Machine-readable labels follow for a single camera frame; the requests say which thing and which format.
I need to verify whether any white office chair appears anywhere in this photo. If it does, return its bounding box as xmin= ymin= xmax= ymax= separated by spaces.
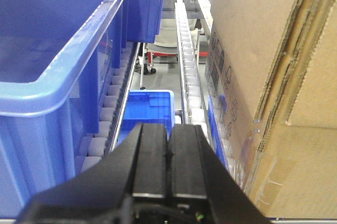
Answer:
xmin=135 ymin=18 xmax=202 ymax=77

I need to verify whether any large blue plastic bin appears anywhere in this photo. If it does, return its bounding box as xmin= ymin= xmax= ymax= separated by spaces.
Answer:
xmin=1 ymin=0 xmax=124 ymax=218

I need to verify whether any lower blue plastic bin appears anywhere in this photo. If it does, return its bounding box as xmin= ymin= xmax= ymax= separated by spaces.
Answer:
xmin=117 ymin=90 xmax=175 ymax=144

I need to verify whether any left white roller track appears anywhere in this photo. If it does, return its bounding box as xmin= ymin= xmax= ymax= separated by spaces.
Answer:
xmin=75 ymin=42 xmax=140 ymax=174

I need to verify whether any brown cardboard box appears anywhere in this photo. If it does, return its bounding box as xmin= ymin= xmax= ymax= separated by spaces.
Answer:
xmin=211 ymin=0 xmax=336 ymax=219

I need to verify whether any middle white roller track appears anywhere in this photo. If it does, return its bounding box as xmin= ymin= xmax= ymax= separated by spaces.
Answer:
xmin=174 ymin=0 xmax=209 ymax=135

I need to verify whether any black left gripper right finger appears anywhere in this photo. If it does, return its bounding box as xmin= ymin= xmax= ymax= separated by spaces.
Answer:
xmin=168 ymin=124 xmax=270 ymax=223

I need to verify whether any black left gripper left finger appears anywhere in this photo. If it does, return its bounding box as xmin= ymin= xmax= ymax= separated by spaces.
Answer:
xmin=16 ymin=124 xmax=167 ymax=223

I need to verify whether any lower right blue bin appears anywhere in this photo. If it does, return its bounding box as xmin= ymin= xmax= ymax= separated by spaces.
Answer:
xmin=208 ymin=96 xmax=229 ymax=170

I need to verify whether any rear blue plastic bin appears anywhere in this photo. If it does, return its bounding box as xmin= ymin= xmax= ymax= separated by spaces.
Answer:
xmin=127 ymin=0 xmax=164 ymax=43

